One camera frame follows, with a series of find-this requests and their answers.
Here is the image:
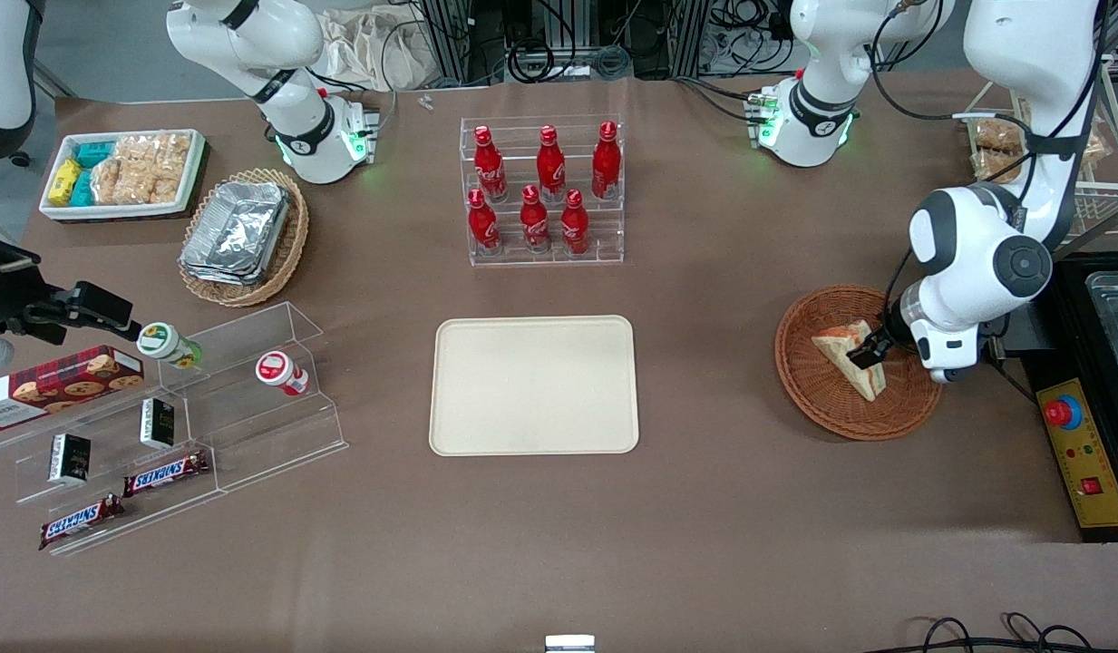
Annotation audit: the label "small black white box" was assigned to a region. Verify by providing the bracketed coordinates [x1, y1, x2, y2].
[49, 434, 92, 483]
[140, 397, 176, 450]

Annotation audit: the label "crumpled beige bag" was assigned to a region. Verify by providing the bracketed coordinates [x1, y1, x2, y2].
[318, 9, 433, 92]

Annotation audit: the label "bagged fried snack pack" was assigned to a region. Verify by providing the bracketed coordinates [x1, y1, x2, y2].
[973, 119, 1027, 152]
[971, 150, 1024, 183]

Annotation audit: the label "black cooktop unit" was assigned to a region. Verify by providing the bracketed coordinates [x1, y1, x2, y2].
[1021, 252, 1118, 384]

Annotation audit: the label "white wire basket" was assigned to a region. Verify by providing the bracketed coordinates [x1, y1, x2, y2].
[962, 54, 1118, 239]

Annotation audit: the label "snickers chocolate bar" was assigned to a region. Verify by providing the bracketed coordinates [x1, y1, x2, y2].
[39, 494, 126, 551]
[123, 451, 211, 498]

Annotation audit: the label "coiled black cable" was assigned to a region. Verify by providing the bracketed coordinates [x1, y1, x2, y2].
[507, 41, 557, 84]

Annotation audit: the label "aluminium foil container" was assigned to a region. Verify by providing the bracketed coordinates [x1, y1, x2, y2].
[180, 252, 280, 288]
[183, 180, 292, 273]

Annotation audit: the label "yellow emergency stop control box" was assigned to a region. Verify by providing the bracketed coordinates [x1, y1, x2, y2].
[1035, 363, 1118, 543]

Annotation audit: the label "yellow snack box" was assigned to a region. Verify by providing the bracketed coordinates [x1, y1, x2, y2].
[48, 159, 83, 207]

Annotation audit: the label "beige plastic serving tray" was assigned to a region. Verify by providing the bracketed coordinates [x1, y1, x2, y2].
[429, 315, 640, 456]

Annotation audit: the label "white rectangular snack tray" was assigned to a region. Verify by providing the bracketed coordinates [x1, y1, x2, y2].
[39, 129, 206, 221]

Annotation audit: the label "stainless steel pan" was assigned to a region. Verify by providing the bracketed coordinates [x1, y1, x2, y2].
[1084, 270, 1118, 377]

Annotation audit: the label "green capped small bottle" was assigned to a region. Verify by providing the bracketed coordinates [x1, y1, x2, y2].
[137, 323, 203, 370]

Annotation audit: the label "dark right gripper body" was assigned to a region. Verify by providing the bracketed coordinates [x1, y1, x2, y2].
[0, 234, 44, 335]

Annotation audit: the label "red capped small bottle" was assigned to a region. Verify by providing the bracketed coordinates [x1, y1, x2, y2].
[255, 351, 311, 397]

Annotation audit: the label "round brown wicker basket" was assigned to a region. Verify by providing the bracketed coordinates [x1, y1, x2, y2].
[774, 285, 944, 443]

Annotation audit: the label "looped black cables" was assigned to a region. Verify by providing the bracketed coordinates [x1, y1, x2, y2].
[885, 613, 1118, 653]

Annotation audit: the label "dark grey equipment box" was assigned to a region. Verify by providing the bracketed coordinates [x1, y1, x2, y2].
[983, 304, 1051, 356]

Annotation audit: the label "triangular sandwich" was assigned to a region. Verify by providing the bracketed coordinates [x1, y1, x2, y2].
[812, 319, 888, 403]

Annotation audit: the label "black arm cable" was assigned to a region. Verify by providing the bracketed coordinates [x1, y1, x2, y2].
[870, 0, 1113, 182]

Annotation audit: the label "red tartan cookie box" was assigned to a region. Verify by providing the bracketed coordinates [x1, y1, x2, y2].
[0, 345, 146, 433]

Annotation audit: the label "clear acrylic bottle rack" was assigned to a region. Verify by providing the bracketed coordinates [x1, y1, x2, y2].
[459, 114, 626, 268]

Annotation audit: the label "aluminium frame post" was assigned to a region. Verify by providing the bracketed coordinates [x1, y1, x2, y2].
[669, 0, 710, 79]
[423, 0, 473, 87]

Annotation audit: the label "clear acrylic stepped shelf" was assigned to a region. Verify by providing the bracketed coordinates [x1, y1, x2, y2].
[153, 301, 349, 495]
[0, 390, 224, 556]

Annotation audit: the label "oval light wicker basket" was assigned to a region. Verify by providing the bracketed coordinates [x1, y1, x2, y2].
[178, 168, 310, 308]

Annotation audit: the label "clear rice cracker bag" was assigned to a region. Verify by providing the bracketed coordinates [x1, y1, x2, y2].
[114, 133, 192, 169]
[146, 156, 190, 204]
[92, 159, 151, 206]

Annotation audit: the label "red cola bottle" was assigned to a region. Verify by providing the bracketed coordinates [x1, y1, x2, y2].
[559, 189, 591, 256]
[520, 185, 552, 254]
[535, 125, 567, 202]
[467, 189, 502, 256]
[591, 121, 623, 200]
[472, 125, 510, 204]

